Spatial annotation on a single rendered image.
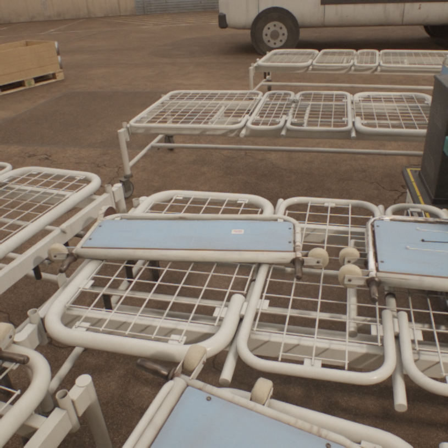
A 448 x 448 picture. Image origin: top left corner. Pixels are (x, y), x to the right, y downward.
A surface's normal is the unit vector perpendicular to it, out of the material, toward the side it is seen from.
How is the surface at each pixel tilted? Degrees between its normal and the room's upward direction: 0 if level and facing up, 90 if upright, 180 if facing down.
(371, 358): 90
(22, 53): 90
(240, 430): 7
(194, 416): 7
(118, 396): 0
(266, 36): 90
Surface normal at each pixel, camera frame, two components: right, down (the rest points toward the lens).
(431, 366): -0.22, 0.48
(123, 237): -0.04, -0.88
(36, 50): 0.83, 0.24
